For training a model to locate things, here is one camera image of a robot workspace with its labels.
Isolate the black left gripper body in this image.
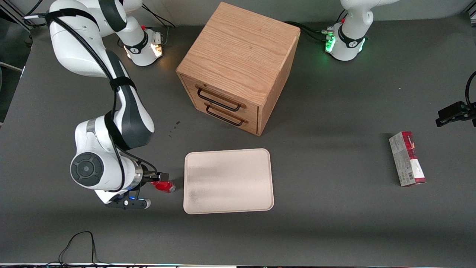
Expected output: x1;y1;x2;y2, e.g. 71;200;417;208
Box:
460;102;476;127

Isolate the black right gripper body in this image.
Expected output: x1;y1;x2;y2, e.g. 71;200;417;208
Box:
141;170;160;185

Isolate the red coke bottle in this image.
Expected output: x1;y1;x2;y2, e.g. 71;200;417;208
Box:
151;180;176;194

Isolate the beige plastic tray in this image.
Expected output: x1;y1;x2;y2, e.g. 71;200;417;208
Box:
183;148;275;215

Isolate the red grey carton box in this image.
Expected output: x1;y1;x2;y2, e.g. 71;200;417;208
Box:
389;131;427;187

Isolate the wooden drawer cabinet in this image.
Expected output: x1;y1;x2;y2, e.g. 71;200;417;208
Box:
176;1;301;137

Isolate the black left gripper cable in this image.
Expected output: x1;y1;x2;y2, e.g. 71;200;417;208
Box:
465;71;476;109

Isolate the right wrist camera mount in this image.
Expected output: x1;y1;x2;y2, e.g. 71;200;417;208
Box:
105;188;152;210

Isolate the black metal drawer handle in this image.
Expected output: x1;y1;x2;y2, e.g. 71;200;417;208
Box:
197;88;241;112
206;105;245;127

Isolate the black cable loop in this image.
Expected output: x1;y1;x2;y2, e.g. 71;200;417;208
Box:
46;231;112;267

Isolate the black right arm base cable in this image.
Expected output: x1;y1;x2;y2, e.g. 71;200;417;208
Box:
141;5;177;29

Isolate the black arm base cable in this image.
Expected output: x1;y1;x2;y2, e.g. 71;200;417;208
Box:
141;5;177;29
284;21;334;42

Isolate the black left arm base cable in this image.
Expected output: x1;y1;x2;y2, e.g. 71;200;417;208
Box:
284;21;334;42

